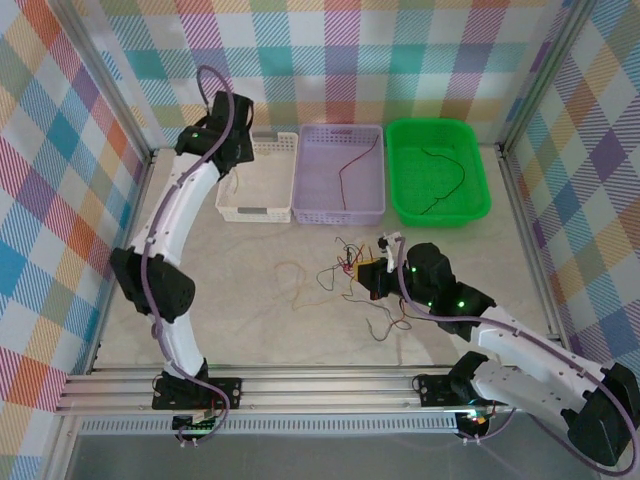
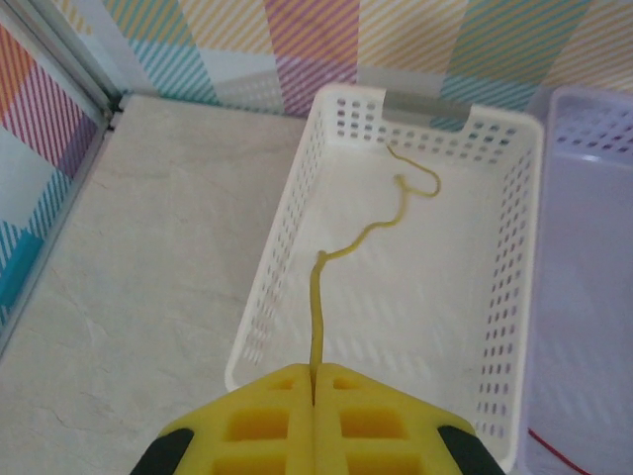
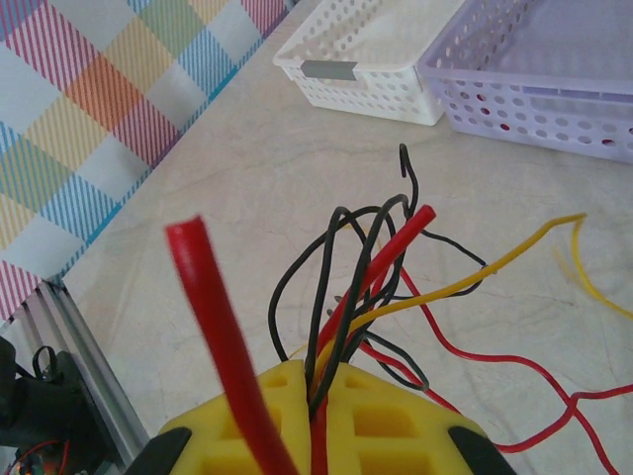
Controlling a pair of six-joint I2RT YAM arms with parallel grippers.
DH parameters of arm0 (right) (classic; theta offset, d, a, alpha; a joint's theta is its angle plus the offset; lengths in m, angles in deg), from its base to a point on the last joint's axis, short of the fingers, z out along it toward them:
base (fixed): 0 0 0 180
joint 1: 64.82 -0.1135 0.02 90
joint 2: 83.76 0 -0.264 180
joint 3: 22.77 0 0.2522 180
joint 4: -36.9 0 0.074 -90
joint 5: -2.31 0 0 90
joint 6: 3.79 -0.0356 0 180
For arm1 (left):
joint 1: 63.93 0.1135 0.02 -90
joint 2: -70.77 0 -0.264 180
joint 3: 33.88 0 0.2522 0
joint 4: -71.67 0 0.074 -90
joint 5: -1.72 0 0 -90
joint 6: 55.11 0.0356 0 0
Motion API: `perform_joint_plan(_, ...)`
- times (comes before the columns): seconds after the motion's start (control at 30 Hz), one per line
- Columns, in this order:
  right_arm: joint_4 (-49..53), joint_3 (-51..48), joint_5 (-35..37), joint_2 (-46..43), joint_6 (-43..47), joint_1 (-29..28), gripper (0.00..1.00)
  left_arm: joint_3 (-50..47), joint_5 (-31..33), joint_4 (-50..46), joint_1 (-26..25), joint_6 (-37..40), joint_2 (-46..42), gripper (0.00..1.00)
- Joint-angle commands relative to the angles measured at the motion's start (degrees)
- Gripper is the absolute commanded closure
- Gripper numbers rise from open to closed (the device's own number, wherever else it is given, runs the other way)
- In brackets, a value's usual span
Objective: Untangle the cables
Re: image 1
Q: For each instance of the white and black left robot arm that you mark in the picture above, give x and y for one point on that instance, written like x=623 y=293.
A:
x=175 y=210

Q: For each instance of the purple plastic basket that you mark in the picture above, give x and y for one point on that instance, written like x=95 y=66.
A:
x=320 y=170

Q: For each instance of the green plastic basket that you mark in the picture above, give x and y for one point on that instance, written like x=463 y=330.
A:
x=435 y=175

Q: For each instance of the white plastic basket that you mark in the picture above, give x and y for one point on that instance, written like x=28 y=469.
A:
x=260 y=185

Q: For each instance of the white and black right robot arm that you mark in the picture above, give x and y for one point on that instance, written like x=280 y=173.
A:
x=530 y=345

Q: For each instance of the aluminium table side rail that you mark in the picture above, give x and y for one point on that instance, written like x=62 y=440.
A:
x=526 y=225
x=143 y=175

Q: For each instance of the aluminium frame post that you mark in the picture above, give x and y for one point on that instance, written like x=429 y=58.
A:
x=103 y=75
x=546 y=75

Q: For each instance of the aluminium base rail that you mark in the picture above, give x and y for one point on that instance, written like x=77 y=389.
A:
x=325 y=390

